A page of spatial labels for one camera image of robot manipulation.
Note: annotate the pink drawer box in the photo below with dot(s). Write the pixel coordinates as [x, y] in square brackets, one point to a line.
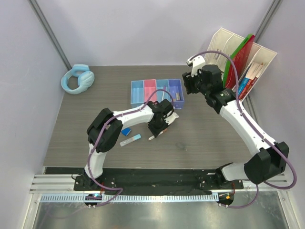
[149, 88]

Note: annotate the blue capped white marker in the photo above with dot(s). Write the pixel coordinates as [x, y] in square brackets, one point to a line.
[130, 140]

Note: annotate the books in rack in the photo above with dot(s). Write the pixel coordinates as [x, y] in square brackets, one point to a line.
[253, 71]

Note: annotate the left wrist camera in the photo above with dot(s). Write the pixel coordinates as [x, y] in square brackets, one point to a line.
[170, 119]

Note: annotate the white file organizer rack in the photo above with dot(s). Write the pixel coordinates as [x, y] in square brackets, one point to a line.
[243, 51]

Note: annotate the green board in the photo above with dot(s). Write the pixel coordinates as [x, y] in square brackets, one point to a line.
[234, 50]

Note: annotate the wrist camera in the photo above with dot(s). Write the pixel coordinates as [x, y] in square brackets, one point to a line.
[196, 63]
[170, 119]

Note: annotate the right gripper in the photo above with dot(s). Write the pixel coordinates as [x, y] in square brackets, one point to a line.
[188, 82]

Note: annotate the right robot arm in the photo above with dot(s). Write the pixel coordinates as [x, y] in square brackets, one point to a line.
[269, 157]

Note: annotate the blue pencil sharpener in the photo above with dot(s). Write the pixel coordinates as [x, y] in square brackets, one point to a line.
[126, 131]

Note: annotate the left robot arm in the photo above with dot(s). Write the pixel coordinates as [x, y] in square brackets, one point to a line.
[104, 131]

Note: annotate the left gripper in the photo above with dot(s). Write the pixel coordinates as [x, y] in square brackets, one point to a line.
[156, 132]

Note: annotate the purple drawer box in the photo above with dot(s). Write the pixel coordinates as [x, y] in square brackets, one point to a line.
[176, 91]

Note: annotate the beige worn eraser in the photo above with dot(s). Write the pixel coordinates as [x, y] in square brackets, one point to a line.
[178, 97]

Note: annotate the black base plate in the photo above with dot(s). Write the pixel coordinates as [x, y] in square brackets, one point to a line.
[132, 179]

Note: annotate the teal blue drawer box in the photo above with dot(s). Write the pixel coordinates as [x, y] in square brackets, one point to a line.
[160, 84]

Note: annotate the slotted cable duct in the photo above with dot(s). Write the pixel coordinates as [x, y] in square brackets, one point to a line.
[85, 197]

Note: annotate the light blue headphones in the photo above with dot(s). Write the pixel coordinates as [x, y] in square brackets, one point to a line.
[85, 79]

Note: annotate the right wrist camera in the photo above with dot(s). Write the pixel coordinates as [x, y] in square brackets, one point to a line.
[196, 63]

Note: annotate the red perforated board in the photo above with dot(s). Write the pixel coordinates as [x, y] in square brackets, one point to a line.
[240, 62]

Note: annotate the light blue drawer box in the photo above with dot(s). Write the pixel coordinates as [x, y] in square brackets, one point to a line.
[137, 93]

